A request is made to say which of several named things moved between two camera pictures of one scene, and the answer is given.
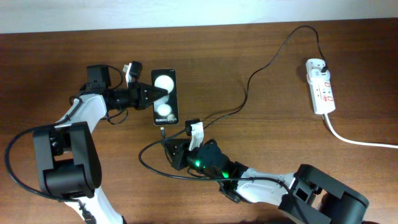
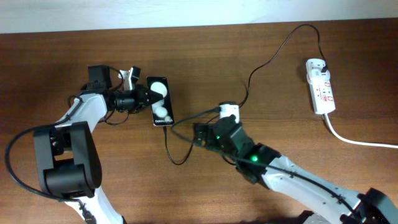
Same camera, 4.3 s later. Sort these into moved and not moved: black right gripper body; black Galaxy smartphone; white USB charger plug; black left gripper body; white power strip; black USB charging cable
Moved: black right gripper body; black USB charging cable; black Galaxy smartphone
Not moved: white USB charger plug; white power strip; black left gripper body
